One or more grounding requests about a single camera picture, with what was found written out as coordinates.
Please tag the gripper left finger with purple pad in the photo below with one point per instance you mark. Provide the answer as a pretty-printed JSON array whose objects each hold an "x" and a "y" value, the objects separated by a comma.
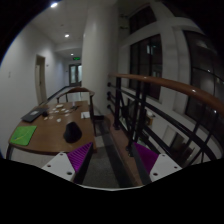
[{"x": 71, "y": 166}]

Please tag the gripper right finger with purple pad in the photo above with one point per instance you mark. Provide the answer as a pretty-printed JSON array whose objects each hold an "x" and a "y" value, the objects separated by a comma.
[{"x": 153, "y": 166}]

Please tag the black computer mouse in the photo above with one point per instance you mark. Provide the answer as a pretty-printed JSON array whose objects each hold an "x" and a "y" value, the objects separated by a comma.
[{"x": 72, "y": 133}]

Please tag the green mouse pad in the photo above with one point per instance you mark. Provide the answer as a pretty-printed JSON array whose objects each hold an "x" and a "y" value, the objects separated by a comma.
[{"x": 22, "y": 135}]

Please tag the wooden chair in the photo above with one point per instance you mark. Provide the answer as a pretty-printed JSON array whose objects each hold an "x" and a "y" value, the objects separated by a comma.
[{"x": 80, "y": 91}]

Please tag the white paper note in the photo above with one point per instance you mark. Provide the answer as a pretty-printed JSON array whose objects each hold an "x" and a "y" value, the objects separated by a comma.
[{"x": 85, "y": 115}]

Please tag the wooden handrail with black railing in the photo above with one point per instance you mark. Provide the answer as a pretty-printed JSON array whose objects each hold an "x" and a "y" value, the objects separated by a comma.
[{"x": 168, "y": 116}]

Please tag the small black object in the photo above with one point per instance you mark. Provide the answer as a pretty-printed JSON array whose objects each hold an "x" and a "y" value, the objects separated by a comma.
[{"x": 45, "y": 114}]

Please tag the dark laptop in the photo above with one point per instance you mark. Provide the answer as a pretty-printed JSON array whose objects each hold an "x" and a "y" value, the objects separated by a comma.
[{"x": 34, "y": 114}]

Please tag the double glass door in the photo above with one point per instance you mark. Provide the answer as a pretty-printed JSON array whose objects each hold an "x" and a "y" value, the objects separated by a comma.
[{"x": 75, "y": 74}]

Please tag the green exit sign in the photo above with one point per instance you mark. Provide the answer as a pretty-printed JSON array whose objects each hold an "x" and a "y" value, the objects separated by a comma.
[{"x": 76, "y": 58}]

